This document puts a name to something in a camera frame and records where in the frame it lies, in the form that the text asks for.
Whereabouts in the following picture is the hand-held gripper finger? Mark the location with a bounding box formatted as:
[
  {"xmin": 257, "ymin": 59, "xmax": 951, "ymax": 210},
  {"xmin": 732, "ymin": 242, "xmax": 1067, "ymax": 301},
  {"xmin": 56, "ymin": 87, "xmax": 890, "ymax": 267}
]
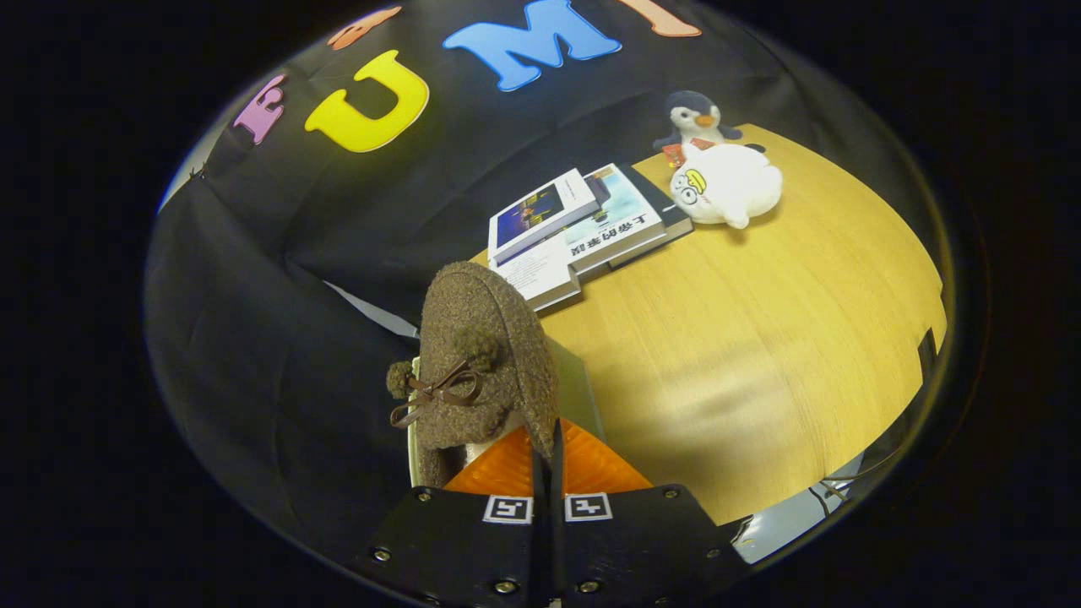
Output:
[
  {"xmin": 549, "ymin": 418, "xmax": 752, "ymax": 608},
  {"xmin": 350, "ymin": 425, "xmax": 551, "ymax": 608}
]

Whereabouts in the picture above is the green fabric storage box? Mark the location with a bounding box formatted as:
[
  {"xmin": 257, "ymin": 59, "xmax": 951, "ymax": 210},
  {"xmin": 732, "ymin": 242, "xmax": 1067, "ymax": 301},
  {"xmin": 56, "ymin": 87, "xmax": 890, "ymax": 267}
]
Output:
[{"xmin": 408, "ymin": 336, "xmax": 606, "ymax": 489}]

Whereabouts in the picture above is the brown fuzzy shoe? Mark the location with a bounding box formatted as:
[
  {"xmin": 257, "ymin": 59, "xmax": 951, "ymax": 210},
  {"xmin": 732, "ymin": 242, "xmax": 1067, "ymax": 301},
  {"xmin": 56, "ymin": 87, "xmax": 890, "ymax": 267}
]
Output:
[{"xmin": 386, "ymin": 260, "xmax": 561, "ymax": 489}]

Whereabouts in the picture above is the plain white book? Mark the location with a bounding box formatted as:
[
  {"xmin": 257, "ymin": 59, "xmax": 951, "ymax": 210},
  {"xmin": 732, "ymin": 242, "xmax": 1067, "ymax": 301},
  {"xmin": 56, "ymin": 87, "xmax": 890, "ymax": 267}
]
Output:
[{"xmin": 494, "ymin": 245, "xmax": 584, "ymax": 313}]

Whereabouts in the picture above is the dark blue cover book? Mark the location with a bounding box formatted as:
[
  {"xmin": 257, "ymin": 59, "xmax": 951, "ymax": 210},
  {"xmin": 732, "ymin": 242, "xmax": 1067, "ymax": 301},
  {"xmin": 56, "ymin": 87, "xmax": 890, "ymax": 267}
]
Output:
[{"xmin": 487, "ymin": 167, "xmax": 600, "ymax": 264}]

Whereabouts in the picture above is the light blue cover book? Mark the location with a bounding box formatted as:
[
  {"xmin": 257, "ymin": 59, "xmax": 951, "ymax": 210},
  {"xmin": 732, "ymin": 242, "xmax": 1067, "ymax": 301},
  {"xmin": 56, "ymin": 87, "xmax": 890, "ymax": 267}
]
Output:
[{"xmin": 562, "ymin": 163, "xmax": 668, "ymax": 275}]

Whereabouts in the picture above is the black cover book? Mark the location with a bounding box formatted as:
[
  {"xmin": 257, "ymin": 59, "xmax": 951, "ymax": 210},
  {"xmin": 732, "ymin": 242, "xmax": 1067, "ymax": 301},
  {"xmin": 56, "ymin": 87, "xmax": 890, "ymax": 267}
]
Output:
[{"xmin": 606, "ymin": 163, "xmax": 695, "ymax": 269}]

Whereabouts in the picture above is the white round plush toy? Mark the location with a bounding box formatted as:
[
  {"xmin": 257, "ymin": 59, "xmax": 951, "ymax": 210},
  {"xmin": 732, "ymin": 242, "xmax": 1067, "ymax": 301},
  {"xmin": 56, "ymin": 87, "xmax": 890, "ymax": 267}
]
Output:
[{"xmin": 670, "ymin": 142, "xmax": 784, "ymax": 231}]

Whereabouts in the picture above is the grey penguin plush toy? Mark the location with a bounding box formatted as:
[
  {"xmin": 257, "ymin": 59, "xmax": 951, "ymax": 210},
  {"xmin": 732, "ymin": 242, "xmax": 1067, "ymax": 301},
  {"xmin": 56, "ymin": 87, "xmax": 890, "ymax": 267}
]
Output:
[{"xmin": 652, "ymin": 90, "xmax": 744, "ymax": 166}]

